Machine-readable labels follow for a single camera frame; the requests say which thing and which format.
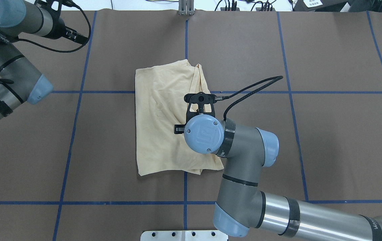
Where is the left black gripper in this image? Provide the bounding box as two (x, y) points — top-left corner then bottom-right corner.
(35, 0), (90, 45)

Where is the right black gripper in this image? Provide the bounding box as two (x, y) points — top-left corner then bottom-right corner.
(174, 92), (217, 134)

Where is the cream long-sleeve graphic shirt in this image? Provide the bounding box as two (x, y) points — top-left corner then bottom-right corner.
(135, 59), (224, 176)

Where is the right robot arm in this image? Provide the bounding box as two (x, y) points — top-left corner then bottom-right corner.
(176, 93), (382, 241)

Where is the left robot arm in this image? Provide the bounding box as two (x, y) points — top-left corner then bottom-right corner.
(0, 0), (90, 120)

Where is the brown paper table cover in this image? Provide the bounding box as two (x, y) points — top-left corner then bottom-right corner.
(0, 9), (382, 241)

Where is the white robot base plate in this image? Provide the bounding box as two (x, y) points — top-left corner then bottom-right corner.
(140, 230), (229, 241)

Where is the aluminium frame post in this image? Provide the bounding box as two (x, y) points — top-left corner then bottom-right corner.
(178, 0), (195, 16)

